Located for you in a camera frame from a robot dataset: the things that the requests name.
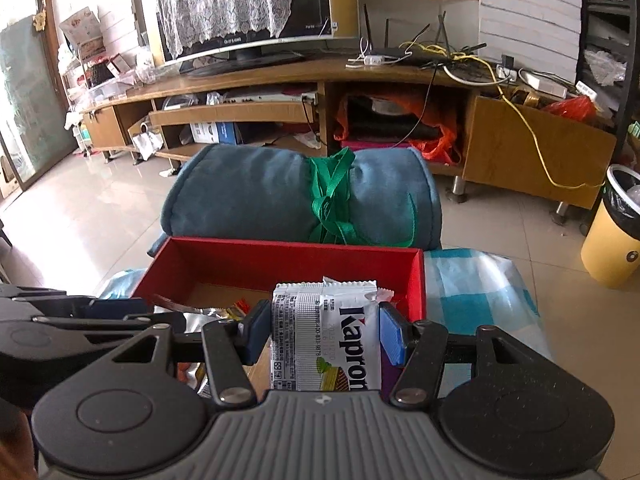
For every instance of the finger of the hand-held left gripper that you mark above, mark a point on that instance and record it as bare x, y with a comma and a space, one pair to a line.
120, 306
150, 320

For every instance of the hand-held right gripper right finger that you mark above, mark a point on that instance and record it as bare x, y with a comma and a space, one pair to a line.
392, 335

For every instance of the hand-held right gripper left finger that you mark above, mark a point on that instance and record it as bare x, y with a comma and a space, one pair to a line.
255, 335

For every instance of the purple snack packet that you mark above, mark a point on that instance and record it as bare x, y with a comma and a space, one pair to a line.
387, 375

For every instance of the white wafer packet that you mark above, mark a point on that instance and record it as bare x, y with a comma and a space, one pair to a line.
320, 330

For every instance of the clear sausage packet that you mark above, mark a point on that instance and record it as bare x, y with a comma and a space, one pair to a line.
187, 374

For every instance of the red cardboard box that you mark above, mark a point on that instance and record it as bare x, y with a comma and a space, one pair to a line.
300, 265

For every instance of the person's left forearm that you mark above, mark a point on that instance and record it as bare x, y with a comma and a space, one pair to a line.
15, 440

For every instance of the blue white checkered tablecloth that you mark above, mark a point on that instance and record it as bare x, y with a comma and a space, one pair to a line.
475, 290

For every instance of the rolled blue blanket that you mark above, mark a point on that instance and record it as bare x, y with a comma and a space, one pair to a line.
240, 195

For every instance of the white hanging bag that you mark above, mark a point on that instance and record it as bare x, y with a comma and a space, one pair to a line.
147, 145

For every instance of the white blue box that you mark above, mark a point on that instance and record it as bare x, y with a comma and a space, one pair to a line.
215, 132

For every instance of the orange plastic bag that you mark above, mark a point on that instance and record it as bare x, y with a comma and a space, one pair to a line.
447, 130

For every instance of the glass sliding door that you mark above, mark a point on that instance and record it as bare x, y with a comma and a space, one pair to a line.
30, 100

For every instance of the wooden television cabinet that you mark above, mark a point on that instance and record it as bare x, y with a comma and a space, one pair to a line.
515, 145

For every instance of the yellow trash bin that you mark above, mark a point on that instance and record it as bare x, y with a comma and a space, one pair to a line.
607, 250

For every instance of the black basket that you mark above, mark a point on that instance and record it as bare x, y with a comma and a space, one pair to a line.
102, 71

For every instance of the white power adapter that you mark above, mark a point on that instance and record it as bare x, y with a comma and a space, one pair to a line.
370, 60

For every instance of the white red printed box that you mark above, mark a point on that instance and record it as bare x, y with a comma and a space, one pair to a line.
82, 30

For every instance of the black router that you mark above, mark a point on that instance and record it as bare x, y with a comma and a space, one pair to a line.
395, 54

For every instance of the white power strip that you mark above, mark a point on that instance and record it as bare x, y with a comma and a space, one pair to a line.
505, 74

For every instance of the red plastic bag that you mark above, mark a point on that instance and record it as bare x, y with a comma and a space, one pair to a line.
575, 107

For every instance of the white flat device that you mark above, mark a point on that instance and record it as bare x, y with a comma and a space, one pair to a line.
542, 84

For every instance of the white lace cloth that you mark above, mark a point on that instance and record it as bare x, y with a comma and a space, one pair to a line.
215, 5

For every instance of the white ribbed panel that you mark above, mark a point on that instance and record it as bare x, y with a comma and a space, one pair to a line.
525, 10

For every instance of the black shelf rack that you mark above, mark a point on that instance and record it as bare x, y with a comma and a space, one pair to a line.
607, 7

